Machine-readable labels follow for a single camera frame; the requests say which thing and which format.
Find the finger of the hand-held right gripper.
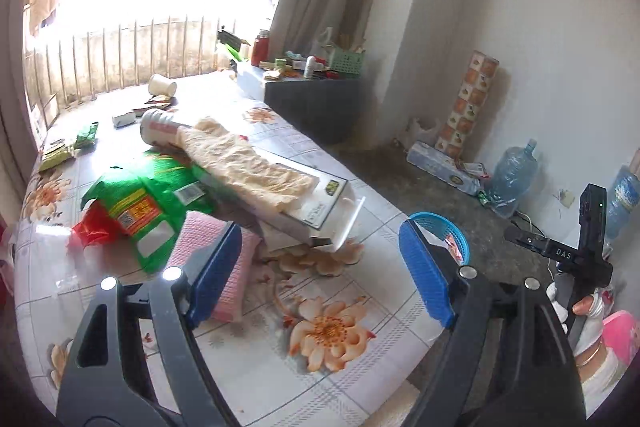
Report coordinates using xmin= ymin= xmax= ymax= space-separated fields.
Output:
xmin=504 ymin=225 xmax=548 ymax=254

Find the patterned wallpaper roll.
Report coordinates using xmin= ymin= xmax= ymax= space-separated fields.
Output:
xmin=434 ymin=50 xmax=501 ymax=160

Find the person's pink clothing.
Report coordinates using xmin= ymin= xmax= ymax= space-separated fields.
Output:
xmin=602 ymin=311 xmax=640 ymax=358

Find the yellow-green snack packet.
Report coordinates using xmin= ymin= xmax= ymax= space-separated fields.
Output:
xmin=39 ymin=139 xmax=76 ymax=172

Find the person's right forearm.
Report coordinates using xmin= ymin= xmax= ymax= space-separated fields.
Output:
xmin=575 ymin=347 xmax=633 ymax=415

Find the red thermos bottle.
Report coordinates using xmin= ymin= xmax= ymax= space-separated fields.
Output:
xmin=251 ymin=29 xmax=271 ymax=68

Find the person's right hand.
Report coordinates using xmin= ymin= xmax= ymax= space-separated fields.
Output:
xmin=546 ymin=279 xmax=618 ymax=358

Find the beige crumpled cloth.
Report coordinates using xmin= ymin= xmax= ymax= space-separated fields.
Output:
xmin=181 ymin=117 xmax=321 ymax=211

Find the white plastic bag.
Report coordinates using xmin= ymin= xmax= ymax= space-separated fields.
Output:
xmin=405 ymin=117 xmax=441 ymax=145

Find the brown wrapper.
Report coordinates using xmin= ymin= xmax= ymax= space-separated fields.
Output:
xmin=131 ymin=95 xmax=176 ymax=115

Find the green plastic basket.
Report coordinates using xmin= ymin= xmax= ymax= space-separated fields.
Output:
xmin=327 ymin=47 xmax=366 ymax=80

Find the pink cloth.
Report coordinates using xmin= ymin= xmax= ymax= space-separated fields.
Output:
xmin=165 ymin=210 xmax=261 ymax=323

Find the large clear water jug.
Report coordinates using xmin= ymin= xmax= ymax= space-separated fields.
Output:
xmin=602 ymin=164 xmax=640 ymax=258
xmin=487 ymin=138 xmax=543 ymax=219

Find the green snack packet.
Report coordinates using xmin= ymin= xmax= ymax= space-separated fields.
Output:
xmin=74 ymin=122 xmax=100 ymax=150

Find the green rice bag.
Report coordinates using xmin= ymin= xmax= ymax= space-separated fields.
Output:
xmin=80 ymin=155 xmax=218 ymax=273

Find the white bottle with red cap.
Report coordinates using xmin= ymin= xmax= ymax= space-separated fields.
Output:
xmin=139 ymin=108 xmax=198 ymax=148

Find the long white wrapped package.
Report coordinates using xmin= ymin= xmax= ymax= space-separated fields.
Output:
xmin=406 ymin=143 xmax=483 ymax=196

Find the blue plastic basket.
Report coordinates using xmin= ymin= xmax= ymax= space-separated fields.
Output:
xmin=407 ymin=211 xmax=471 ymax=265

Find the grey cabinet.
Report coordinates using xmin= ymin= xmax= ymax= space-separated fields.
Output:
xmin=263 ymin=77 xmax=363 ymax=145

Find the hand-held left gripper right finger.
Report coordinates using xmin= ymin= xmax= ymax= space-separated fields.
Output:
xmin=398 ymin=219 xmax=586 ymax=427

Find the white paper cup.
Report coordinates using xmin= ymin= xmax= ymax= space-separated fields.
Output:
xmin=148 ymin=74 xmax=178 ymax=98

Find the metal window railing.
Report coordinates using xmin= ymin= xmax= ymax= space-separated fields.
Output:
xmin=22 ymin=14 xmax=226 ymax=118

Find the black and green box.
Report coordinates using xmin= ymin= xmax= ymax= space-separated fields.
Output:
xmin=216 ymin=28 xmax=251 ymax=58

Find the long white and blue box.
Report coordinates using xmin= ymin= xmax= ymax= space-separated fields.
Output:
xmin=192 ymin=147 xmax=367 ymax=253

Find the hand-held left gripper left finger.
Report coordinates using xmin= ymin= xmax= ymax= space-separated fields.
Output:
xmin=56 ymin=222 xmax=243 ymax=427

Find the red plastic bag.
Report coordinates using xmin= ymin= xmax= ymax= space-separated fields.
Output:
xmin=67 ymin=202 xmax=126 ymax=250

